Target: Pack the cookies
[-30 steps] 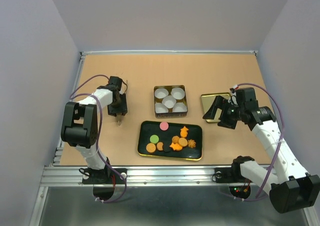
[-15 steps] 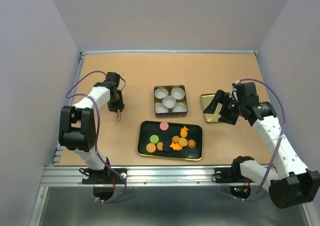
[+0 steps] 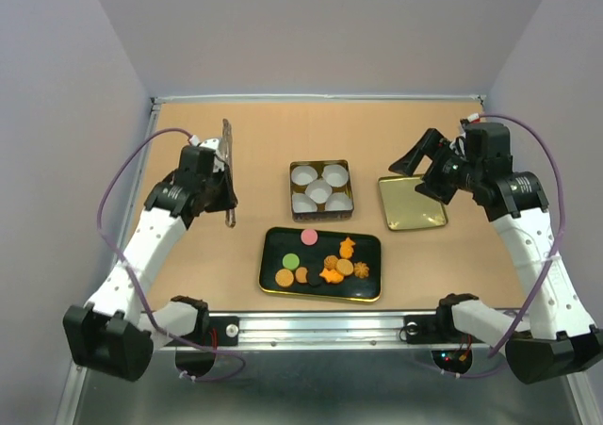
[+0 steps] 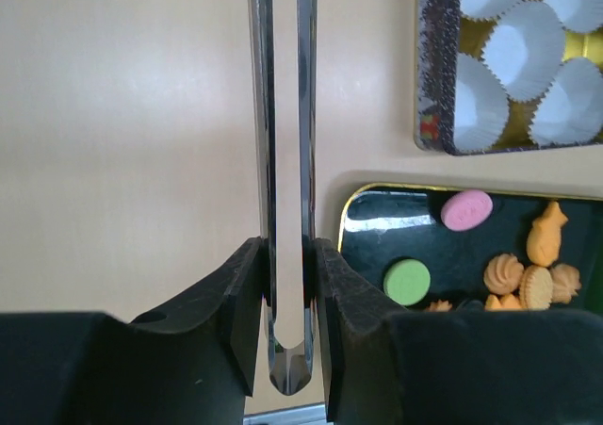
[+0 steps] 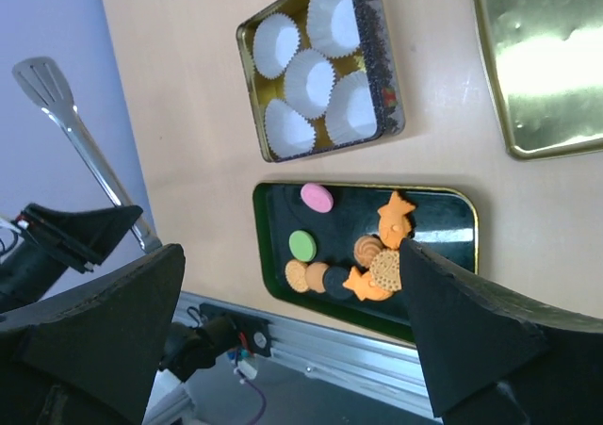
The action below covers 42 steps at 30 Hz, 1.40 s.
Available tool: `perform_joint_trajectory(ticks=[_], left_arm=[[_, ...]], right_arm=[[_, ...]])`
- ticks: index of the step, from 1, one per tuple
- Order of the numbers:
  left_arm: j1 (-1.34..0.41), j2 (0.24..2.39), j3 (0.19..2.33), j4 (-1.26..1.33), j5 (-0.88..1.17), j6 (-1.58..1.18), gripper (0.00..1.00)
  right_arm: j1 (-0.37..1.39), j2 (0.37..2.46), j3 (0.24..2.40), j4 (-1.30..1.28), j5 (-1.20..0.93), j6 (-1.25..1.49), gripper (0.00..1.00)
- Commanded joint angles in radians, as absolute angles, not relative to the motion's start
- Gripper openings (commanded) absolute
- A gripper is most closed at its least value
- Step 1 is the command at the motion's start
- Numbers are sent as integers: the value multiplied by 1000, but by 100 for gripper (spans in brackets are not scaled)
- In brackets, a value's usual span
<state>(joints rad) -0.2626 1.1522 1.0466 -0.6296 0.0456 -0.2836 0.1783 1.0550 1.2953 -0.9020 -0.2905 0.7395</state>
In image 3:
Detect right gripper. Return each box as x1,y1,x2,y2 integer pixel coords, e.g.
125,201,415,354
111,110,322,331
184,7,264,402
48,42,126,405
387,128,482,204

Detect metal tongs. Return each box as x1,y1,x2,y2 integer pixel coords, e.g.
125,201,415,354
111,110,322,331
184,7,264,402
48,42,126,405
221,119,238,228

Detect pink round cookie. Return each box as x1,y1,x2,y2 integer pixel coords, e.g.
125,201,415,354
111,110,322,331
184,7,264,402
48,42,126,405
301,229,318,246

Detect orange fish cookie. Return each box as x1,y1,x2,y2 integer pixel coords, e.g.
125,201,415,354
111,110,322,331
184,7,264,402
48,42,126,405
319,269,345,285
339,237,355,259

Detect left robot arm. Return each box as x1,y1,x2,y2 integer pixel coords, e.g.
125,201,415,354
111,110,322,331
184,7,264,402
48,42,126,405
62,139,236,382

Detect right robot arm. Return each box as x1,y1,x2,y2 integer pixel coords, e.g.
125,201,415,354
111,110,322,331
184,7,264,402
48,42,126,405
389,117,602,384

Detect gold tin lid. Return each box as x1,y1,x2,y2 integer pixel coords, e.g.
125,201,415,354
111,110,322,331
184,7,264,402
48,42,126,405
378,175,448,232

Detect black serving tray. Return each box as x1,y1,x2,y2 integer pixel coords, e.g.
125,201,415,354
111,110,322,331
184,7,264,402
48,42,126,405
258,227,382,302

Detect white paper cup bottom-left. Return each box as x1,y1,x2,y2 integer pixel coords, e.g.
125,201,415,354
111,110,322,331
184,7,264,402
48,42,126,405
291,193,318,214

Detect white paper cup top-left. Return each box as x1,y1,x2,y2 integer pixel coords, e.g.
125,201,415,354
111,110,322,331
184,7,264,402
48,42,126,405
290,165,318,187

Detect white paper cup top-right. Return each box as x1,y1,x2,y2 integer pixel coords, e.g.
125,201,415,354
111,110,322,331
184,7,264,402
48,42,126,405
322,164,349,188

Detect white paper cup bottom-right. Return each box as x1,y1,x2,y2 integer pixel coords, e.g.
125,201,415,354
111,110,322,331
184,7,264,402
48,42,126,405
324,192,353,212

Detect green round cookie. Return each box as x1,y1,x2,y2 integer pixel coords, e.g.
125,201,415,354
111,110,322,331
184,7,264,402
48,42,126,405
282,253,301,271

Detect white paper cup centre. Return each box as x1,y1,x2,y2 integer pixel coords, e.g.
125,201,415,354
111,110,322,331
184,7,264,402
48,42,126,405
304,179,333,204

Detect square cookie tin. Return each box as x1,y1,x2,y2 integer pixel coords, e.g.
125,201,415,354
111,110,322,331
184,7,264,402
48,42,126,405
289,159,354,222

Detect round waffle cookie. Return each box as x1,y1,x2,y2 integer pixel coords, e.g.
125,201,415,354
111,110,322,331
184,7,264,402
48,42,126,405
274,269,295,288

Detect small brown cookie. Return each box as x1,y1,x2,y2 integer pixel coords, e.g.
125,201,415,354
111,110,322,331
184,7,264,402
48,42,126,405
294,267,308,284

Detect flower swirl cookie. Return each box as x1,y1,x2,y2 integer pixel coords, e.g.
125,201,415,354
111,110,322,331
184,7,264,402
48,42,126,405
353,262,370,279

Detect black sandwich cookie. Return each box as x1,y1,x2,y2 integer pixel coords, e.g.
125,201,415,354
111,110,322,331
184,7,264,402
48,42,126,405
306,270,323,287

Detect round sandwich biscuit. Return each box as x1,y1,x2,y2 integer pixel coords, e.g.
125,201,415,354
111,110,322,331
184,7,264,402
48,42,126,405
335,258,354,276

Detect brown swirl cookie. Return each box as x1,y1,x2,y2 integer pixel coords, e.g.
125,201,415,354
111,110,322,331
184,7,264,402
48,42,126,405
323,255,339,270

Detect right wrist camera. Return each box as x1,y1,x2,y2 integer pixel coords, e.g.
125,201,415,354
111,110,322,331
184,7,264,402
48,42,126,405
450,134,465,156

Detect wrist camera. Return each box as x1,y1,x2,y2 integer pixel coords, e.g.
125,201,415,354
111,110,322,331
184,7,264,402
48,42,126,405
197,138,226,172
450,134,465,156

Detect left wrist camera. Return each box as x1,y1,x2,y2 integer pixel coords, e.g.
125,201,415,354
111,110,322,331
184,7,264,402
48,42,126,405
197,138,226,172

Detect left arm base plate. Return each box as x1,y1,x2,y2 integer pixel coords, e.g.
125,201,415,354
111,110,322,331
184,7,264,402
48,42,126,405
182,315,240,349

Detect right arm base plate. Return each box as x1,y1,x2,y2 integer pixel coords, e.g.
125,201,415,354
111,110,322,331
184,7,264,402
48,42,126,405
398,313,468,345

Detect aluminium front rail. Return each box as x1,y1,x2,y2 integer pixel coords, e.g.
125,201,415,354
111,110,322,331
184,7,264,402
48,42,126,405
74,307,580,351

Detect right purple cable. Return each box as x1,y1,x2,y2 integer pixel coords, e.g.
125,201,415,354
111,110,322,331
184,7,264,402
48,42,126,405
440,112,566,380

